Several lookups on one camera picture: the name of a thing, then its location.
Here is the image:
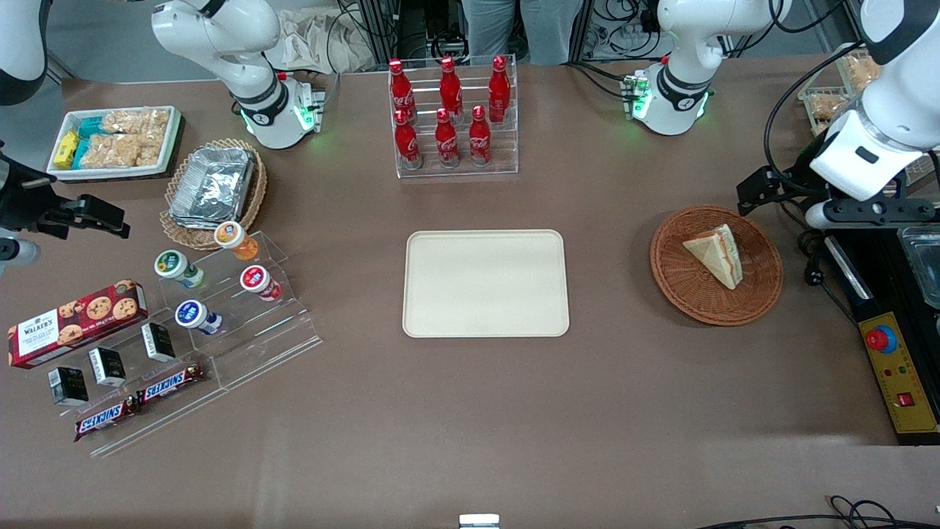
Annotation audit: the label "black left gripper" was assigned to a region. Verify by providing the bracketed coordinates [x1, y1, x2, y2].
[737, 165, 834, 221]

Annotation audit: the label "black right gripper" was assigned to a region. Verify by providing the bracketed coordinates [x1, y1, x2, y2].
[0, 145, 132, 240]

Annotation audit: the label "triangular white bread sandwich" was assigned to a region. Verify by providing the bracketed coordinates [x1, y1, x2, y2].
[682, 223, 744, 290]

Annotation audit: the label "white rectangular snack tray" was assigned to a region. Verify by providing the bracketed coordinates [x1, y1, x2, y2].
[46, 105, 183, 181]

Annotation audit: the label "brown round wicker basket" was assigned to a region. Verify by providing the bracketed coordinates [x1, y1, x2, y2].
[650, 204, 784, 327]

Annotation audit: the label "light tan wicker basket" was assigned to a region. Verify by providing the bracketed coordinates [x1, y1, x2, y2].
[159, 138, 268, 252]

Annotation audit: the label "cream rectangular serving tray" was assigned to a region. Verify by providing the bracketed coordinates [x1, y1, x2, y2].
[402, 229, 571, 339]

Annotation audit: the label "clear rice cracker packet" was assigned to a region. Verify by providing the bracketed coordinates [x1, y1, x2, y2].
[77, 132, 164, 170]
[99, 108, 171, 137]

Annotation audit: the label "yellow snack packet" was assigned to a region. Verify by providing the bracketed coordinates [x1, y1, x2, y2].
[54, 131, 81, 169]

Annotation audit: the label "green lid yogurt cup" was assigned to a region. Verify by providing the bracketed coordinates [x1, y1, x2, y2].
[153, 250, 206, 289]

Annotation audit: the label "stacked aluminium foil trays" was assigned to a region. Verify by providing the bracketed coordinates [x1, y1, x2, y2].
[169, 146, 256, 228]

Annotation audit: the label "red Walkers cookie box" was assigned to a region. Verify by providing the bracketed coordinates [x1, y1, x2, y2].
[7, 279, 149, 370]

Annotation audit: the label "bagged fried snack packet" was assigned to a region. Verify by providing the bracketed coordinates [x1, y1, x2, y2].
[841, 55, 882, 93]
[808, 92, 853, 126]

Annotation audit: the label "orange lid yogurt cup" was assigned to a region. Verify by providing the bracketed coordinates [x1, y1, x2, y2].
[214, 221, 260, 262]

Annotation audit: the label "blue lid yogurt cup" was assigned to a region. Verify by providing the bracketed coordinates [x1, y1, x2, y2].
[174, 300, 223, 336]

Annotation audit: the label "small black box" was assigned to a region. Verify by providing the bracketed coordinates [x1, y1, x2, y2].
[48, 366, 90, 407]
[141, 322, 176, 363]
[88, 347, 127, 388]

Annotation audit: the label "black countertop appliance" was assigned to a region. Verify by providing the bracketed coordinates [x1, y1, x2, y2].
[822, 224, 940, 446]

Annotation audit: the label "red lid yogurt cup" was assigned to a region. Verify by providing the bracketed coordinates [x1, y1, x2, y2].
[239, 265, 283, 303]

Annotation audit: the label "Snickers chocolate bar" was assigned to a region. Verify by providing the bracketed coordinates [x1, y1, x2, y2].
[73, 397, 140, 442]
[137, 363, 207, 406]

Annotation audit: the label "clear acrylic cup stand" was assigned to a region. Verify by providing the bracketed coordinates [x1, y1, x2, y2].
[151, 231, 324, 391]

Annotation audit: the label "clear acrylic snack stand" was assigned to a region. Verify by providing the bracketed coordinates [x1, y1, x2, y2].
[22, 316, 230, 458]

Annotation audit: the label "yellow emergency stop control panel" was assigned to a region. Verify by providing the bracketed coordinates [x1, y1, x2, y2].
[858, 312, 940, 436]

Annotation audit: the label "beige cloth bag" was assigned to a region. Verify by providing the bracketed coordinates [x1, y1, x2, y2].
[264, 7, 375, 74]

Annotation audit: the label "red cola bottle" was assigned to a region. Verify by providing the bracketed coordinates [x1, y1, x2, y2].
[393, 109, 424, 170]
[438, 56, 464, 122]
[388, 58, 418, 124]
[434, 108, 461, 169]
[468, 105, 493, 168]
[488, 55, 512, 124]

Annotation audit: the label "person in grey jeans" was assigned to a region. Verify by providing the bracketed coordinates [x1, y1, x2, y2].
[461, 0, 585, 67]

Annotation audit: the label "clear acrylic bottle rack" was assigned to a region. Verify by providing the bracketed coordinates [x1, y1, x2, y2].
[387, 54, 520, 179]

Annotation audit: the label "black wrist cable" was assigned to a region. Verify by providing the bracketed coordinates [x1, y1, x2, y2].
[762, 40, 869, 193]

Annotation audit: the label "black appliance power cable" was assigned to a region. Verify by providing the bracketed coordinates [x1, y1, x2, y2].
[799, 226, 861, 325]

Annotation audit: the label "white wire snack rack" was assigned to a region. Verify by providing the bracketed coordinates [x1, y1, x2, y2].
[798, 43, 940, 186]

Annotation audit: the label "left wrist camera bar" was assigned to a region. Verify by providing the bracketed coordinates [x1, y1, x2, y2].
[806, 197, 940, 230]

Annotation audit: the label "black arm base cable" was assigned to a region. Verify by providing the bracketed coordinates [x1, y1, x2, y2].
[565, 60, 634, 101]

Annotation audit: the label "black floor cable bundle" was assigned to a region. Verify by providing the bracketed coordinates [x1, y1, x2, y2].
[698, 496, 940, 529]

